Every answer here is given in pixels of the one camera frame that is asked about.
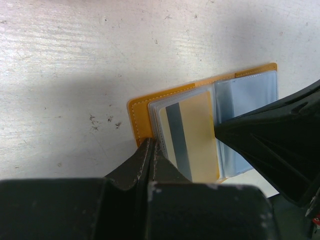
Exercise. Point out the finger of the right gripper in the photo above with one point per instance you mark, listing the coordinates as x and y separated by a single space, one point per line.
282 142

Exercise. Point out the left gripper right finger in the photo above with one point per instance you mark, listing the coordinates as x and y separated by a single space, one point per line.
181 210

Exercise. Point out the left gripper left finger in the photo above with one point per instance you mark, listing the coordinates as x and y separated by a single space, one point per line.
112 207

